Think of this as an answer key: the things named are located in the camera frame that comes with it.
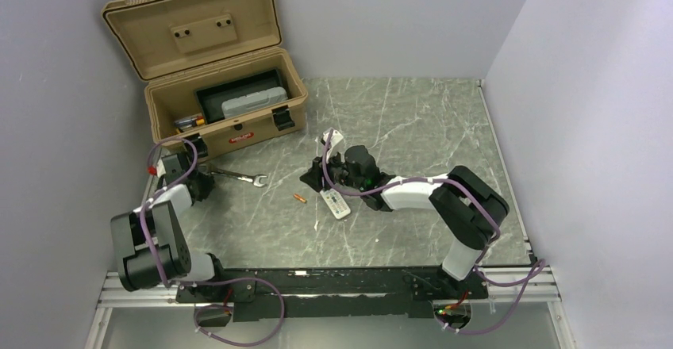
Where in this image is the white remote control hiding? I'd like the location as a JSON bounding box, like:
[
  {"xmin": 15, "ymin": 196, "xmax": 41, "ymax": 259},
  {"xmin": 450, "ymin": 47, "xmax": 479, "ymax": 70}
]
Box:
[{"xmin": 319, "ymin": 189, "xmax": 352, "ymax": 220}]

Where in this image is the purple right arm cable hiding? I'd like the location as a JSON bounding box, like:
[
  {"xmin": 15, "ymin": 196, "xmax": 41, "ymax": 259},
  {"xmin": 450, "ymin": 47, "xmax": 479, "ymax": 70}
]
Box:
[{"xmin": 321, "ymin": 132, "xmax": 548, "ymax": 336}]

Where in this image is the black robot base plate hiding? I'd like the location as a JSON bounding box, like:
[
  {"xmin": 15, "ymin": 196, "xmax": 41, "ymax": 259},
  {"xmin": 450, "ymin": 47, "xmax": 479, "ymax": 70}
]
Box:
[{"xmin": 175, "ymin": 266, "xmax": 488, "ymax": 322}]

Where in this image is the black tray in toolbox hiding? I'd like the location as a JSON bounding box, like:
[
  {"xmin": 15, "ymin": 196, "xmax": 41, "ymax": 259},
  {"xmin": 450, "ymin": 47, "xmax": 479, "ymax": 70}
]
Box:
[{"xmin": 194, "ymin": 69, "xmax": 290, "ymax": 123}]

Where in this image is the tan plastic toolbox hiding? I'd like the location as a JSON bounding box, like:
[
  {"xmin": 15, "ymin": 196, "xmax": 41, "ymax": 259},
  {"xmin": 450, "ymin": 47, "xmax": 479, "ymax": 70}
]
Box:
[{"xmin": 102, "ymin": 0, "xmax": 309, "ymax": 158}]

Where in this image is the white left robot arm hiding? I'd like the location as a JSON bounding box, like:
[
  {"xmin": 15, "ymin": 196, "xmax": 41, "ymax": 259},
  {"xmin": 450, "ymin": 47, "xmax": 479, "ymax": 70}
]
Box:
[{"xmin": 110, "ymin": 152, "xmax": 229, "ymax": 301}]

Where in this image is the orange AAA battery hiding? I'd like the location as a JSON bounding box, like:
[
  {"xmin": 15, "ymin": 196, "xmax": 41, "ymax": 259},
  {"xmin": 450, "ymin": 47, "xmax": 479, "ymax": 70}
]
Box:
[{"xmin": 293, "ymin": 194, "xmax": 307, "ymax": 204}]

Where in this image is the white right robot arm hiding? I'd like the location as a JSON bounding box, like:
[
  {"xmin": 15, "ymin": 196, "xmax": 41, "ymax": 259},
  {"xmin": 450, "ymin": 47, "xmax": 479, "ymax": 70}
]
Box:
[{"xmin": 300, "ymin": 145, "xmax": 510, "ymax": 297}]

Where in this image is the pack of batteries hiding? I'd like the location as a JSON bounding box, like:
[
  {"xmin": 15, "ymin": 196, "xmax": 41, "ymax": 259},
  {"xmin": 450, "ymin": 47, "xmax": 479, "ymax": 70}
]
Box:
[{"xmin": 174, "ymin": 113, "xmax": 206, "ymax": 133}]

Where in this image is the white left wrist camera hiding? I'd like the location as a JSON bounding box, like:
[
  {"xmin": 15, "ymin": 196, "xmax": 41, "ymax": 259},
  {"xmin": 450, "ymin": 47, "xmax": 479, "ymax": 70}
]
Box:
[{"xmin": 147, "ymin": 155, "xmax": 169, "ymax": 178}]

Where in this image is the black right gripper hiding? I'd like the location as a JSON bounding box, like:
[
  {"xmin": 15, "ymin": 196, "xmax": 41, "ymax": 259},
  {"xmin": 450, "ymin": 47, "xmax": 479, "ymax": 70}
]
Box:
[{"xmin": 300, "ymin": 148, "xmax": 365, "ymax": 193}]

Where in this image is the grey plastic case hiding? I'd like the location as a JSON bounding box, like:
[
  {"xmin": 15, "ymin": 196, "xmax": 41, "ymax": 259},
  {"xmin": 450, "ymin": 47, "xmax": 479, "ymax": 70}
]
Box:
[{"xmin": 221, "ymin": 86, "xmax": 288, "ymax": 119}]

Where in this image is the silver open-end wrench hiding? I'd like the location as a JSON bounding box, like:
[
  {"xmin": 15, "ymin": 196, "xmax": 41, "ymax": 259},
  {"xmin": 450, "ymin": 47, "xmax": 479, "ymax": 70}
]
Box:
[{"xmin": 206, "ymin": 168, "xmax": 268, "ymax": 188}]

